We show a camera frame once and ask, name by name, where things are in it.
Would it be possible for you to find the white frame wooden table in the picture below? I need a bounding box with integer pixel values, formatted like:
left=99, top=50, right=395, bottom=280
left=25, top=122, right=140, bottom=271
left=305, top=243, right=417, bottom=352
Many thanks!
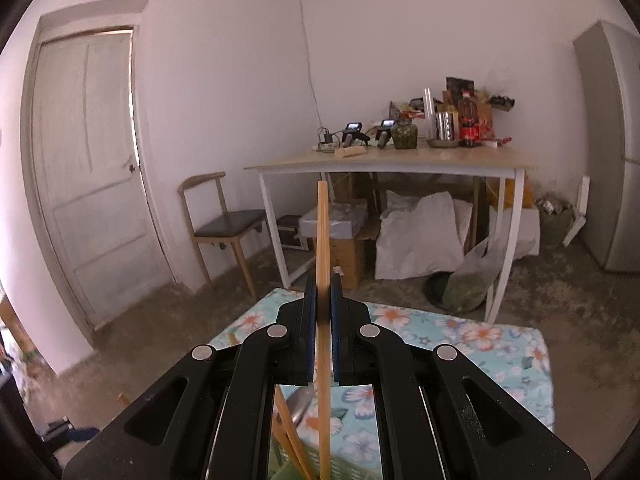
left=253, top=146, right=537, bottom=324

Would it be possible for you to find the wooden chopstick bottom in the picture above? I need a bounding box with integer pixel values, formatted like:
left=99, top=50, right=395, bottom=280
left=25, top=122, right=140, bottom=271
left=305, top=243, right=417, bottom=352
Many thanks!
left=271, top=417, right=305, bottom=478

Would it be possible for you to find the yellow plastic bag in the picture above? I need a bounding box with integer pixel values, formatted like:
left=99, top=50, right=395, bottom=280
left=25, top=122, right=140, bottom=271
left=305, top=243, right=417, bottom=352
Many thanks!
left=485, top=177, right=535, bottom=209

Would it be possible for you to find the large white sack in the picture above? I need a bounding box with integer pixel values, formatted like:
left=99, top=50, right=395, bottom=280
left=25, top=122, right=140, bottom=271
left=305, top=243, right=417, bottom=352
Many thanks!
left=374, top=191, right=473, bottom=280

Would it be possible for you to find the steel ladle spoon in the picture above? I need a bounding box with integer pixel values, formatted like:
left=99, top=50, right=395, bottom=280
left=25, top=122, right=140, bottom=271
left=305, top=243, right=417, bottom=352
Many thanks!
left=286, top=384, right=314, bottom=427

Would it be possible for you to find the grey box on carton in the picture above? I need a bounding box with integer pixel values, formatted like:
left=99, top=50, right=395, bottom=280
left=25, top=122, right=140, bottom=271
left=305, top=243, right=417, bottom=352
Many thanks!
left=299, top=203, right=368, bottom=240

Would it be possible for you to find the green vegetable bag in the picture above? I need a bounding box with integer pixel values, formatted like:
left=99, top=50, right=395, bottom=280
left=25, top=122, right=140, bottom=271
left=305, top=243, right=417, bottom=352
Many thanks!
left=422, top=238, right=506, bottom=314

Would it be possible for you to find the cola bottle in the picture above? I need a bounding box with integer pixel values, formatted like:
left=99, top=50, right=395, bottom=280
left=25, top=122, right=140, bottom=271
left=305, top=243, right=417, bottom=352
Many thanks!
left=458, top=90, right=480, bottom=148

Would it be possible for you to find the grey refrigerator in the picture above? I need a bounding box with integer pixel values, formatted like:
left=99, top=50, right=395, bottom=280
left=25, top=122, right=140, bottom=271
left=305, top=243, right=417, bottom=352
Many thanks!
left=574, top=21, right=640, bottom=273

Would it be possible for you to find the wooden chopstick top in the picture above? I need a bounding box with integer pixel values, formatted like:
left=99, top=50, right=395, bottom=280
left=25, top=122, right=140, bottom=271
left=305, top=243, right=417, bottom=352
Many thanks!
left=316, top=181, right=331, bottom=480

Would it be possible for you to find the steel canister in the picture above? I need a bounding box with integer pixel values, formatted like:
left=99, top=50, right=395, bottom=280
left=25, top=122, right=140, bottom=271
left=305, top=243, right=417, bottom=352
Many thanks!
left=435, top=110, right=459, bottom=141

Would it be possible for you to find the cardboard box under table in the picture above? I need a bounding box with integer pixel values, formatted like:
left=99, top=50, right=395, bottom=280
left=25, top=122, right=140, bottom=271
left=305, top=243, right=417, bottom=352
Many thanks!
left=331, top=220, right=380, bottom=290

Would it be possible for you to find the white wooden door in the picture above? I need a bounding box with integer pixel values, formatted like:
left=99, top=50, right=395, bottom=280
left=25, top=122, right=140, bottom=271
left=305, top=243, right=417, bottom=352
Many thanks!
left=23, top=0, right=172, bottom=330

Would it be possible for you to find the wooden chopstick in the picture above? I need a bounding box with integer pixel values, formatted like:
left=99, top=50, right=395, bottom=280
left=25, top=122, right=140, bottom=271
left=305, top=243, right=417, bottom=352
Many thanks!
left=272, top=386, right=316, bottom=480
left=316, top=181, right=331, bottom=480
left=271, top=417, right=305, bottom=478

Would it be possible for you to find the green glass jar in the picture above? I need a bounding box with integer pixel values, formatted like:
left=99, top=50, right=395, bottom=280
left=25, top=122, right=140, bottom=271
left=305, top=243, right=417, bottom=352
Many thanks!
left=390, top=118, right=418, bottom=150

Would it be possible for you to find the green plastic utensil holder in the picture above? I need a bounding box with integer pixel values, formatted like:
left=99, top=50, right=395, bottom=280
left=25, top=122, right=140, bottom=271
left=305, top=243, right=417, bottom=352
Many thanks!
left=268, top=450, right=383, bottom=480

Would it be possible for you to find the wooden chair black seat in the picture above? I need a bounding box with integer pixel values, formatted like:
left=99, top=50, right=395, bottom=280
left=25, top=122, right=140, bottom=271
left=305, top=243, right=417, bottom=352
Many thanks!
left=177, top=171, right=267, bottom=301

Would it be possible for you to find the floral blue tablecloth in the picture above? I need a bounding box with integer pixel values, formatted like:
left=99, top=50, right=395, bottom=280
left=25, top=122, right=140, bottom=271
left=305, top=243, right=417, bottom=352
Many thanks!
left=207, top=286, right=557, bottom=480

